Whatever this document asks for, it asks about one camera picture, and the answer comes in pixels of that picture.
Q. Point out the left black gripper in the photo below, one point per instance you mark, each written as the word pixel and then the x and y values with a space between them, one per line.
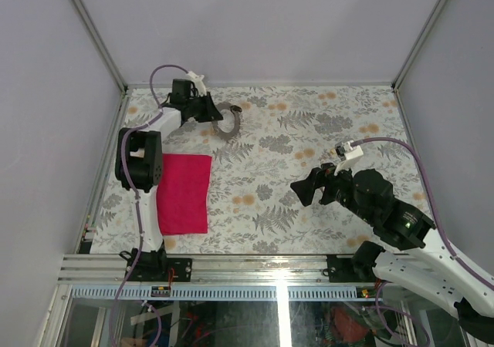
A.
pixel 208 112

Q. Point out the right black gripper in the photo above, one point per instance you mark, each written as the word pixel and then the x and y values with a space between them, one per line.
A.
pixel 319 176

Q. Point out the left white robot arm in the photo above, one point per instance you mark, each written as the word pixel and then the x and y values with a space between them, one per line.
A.
pixel 139 165

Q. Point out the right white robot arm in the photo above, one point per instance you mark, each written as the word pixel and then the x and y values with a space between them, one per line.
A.
pixel 402 226

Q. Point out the red cloth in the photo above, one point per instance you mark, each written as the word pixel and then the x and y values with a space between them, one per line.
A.
pixel 182 194

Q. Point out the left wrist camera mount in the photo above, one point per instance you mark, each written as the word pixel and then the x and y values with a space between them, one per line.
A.
pixel 198 81

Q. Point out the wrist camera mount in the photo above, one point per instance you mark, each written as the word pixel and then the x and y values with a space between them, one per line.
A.
pixel 198 81
pixel 349 155

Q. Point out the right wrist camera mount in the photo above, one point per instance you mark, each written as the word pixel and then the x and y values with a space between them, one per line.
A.
pixel 349 155

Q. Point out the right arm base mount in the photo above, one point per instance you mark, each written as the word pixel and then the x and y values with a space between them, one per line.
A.
pixel 347 266

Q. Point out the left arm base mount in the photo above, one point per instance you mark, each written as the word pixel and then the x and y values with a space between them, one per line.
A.
pixel 156 266

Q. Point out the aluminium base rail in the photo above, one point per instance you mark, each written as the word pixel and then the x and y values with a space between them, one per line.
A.
pixel 214 277

